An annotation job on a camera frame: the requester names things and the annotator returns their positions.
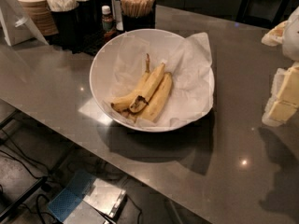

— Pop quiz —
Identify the blue and silver floor box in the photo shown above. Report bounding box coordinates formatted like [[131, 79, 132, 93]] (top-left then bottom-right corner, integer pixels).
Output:
[[48, 170, 126, 224]]

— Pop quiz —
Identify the black holder with white packets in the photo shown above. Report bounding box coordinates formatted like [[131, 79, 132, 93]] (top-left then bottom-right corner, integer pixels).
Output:
[[76, 0, 97, 34]]

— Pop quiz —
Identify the white paper liner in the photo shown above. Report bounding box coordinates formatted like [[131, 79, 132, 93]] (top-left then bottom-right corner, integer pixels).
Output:
[[102, 31, 214, 132]]

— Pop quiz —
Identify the yellow banana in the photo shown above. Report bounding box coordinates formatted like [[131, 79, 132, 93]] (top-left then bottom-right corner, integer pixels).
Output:
[[128, 72, 173, 122], [111, 55, 150, 112]]

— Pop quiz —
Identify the black cup of wooden stirrers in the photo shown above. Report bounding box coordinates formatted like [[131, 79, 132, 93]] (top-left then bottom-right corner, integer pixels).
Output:
[[121, 0, 155, 32]]

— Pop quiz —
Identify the small glass sauce bottle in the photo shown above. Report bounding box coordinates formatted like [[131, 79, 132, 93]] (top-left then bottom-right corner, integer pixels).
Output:
[[102, 6, 117, 42]]

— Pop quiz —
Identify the yellow banana bruised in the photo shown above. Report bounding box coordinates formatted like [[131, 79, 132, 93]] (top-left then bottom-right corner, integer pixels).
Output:
[[129, 63, 165, 113]]

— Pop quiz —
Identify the white bowl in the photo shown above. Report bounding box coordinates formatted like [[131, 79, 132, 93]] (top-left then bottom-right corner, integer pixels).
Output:
[[89, 28, 216, 133]]

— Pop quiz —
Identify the black holder with napkins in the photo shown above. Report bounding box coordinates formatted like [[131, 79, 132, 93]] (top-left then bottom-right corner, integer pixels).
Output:
[[47, 0, 80, 49]]

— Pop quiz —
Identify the black floor cable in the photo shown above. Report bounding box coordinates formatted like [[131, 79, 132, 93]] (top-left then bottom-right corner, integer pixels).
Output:
[[0, 129, 50, 180]]

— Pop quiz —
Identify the stack of paper cups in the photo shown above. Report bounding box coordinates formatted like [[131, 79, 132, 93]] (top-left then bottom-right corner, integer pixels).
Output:
[[18, 0, 58, 36]]

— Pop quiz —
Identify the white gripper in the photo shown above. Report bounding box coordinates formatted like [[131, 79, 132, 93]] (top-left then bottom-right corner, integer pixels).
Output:
[[261, 7, 299, 127]]

